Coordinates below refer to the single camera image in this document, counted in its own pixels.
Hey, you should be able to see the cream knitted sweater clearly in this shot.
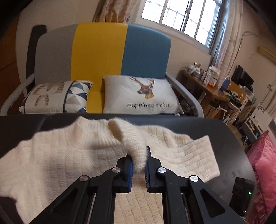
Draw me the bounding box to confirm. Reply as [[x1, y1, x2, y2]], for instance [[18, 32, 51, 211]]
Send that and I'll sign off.
[[1, 117, 220, 223]]

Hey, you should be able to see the chair with clothes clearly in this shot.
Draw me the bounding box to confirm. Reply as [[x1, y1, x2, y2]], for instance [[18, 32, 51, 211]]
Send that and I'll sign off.
[[214, 81, 247, 124]]

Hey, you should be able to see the pink ruffled cushion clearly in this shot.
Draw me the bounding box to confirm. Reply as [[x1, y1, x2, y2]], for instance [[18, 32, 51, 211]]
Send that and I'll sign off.
[[247, 131, 275, 223]]

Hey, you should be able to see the white low shelf unit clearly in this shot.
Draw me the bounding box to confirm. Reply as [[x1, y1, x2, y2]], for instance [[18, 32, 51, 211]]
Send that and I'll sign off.
[[239, 104, 272, 146]]

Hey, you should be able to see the wooden side desk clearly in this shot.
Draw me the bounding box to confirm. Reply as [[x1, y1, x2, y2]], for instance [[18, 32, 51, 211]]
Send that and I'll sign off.
[[177, 70, 230, 117]]

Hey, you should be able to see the geometric pattern pillow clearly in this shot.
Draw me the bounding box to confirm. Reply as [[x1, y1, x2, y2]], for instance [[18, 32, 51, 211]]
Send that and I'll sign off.
[[19, 80, 93, 114]]

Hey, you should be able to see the white deer print pillow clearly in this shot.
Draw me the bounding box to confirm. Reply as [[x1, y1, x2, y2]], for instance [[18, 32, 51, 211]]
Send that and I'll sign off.
[[103, 76, 183, 115]]

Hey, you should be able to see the black television monitor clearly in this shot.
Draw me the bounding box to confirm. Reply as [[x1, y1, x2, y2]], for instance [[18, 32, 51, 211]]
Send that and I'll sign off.
[[231, 65, 254, 87]]

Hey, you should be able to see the right floral curtain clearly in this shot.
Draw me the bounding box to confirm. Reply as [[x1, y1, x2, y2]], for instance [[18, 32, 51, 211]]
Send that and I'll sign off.
[[211, 1, 243, 89]]

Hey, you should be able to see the floral curtain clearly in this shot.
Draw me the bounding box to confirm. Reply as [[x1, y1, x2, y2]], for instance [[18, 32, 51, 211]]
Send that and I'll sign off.
[[211, 1, 243, 89], [92, 0, 141, 23]]

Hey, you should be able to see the grey yellow blue sofa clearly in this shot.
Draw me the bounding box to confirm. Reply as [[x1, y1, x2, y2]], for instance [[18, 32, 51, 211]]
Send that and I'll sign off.
[[1, 22, 204, 117]]

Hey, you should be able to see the black rolled mat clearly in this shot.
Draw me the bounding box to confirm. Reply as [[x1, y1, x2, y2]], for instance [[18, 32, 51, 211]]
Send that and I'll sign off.
[[25, 24, 48, 88]]

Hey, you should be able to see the left floral curtain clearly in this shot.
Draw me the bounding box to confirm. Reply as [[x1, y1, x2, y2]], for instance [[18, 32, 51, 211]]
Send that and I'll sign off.
[[92, 0, 141, 23]]

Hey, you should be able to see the window with white frame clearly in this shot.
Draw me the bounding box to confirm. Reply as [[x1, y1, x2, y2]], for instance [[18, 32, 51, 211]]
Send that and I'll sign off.
[[136, 0, 224, 52]]

